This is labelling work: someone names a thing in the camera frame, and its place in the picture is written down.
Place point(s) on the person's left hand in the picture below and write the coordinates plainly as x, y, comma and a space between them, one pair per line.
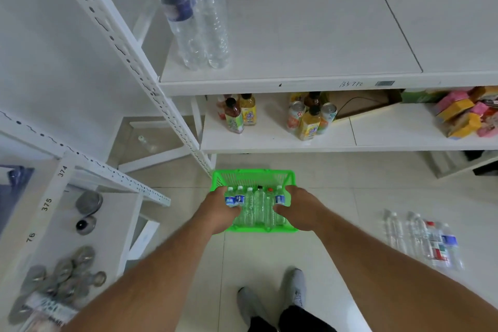
216, 213

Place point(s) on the person's right hand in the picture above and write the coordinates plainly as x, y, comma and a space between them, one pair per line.
305, 211

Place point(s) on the person's left thumb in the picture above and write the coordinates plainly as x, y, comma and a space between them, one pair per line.
233, 214

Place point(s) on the person's right thumb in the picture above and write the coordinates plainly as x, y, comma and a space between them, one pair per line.
284, 210

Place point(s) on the green plastic basket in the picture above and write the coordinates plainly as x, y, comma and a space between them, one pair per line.
253, 179

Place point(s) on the person's right forearm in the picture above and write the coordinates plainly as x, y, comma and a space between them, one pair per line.
389, 277

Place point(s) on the person's left forearm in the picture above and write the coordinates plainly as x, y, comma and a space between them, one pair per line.
155, 277

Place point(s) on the cluster of small clear bottles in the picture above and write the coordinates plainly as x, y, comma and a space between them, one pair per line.
257, 209

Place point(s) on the person's grey right shoe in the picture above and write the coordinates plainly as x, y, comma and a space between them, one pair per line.
294, 289

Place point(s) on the person's grey shoe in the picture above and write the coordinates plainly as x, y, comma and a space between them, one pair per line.
251, 306
294, 289

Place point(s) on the yellow juice bottle black cap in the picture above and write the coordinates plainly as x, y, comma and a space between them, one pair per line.
309, 124

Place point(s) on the orange and white drink can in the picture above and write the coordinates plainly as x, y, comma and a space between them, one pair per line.
295, 117

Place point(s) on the person's grey left shoe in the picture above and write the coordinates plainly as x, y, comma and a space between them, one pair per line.
251, 306

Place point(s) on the dark tea bottle green label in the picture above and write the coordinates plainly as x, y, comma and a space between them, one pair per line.
234, 117

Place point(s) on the yellow label juice bottle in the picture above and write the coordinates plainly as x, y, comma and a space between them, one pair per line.
248, 110

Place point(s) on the green and silver drink can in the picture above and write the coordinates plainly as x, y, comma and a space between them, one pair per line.
328, 113

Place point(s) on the red label drink bottle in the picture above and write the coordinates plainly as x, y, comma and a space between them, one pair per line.
221, 106

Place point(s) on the person's black trousers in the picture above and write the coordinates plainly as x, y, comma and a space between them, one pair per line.
295, 320

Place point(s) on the small clear empty bottle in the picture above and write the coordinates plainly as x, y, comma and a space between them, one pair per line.
146, 144

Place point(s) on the dark brown drink bottle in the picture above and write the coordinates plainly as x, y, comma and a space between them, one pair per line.
312, 99

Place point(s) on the flat brown cardboard box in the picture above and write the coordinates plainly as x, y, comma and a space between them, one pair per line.
363, 104

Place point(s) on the row of clear plastic bottles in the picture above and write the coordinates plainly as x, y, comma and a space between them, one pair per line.
424, 240

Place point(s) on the silver round metal lid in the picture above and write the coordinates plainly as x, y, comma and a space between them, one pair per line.
89, 202

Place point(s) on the silver round metal jar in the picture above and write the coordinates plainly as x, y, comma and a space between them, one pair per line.
86, 225

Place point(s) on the small grey shelf sticker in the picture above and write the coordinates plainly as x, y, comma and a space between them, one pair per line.
384, 83

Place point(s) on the large white metal shelving rack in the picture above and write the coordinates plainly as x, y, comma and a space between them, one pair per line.
295, 44

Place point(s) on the white shelving rack with numbers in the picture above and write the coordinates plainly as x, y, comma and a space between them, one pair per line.
58, 203

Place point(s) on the green carton box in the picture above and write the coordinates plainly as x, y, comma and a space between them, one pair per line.
422, 95

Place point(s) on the heap of silver metal cans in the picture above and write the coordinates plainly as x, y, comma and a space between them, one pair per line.
62, 277

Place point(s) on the white cap clear bottle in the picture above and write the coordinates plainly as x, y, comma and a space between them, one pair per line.
213, 20

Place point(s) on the pile of pink yellow boxes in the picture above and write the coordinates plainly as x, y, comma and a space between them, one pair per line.
467, 112

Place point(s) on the white labelled packet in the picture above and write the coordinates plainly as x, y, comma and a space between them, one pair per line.
48, 310

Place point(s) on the green cap water bottle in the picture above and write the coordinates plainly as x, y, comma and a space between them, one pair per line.
179, 12

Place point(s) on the blue fabric bag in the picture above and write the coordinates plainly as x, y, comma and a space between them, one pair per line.
13, 191

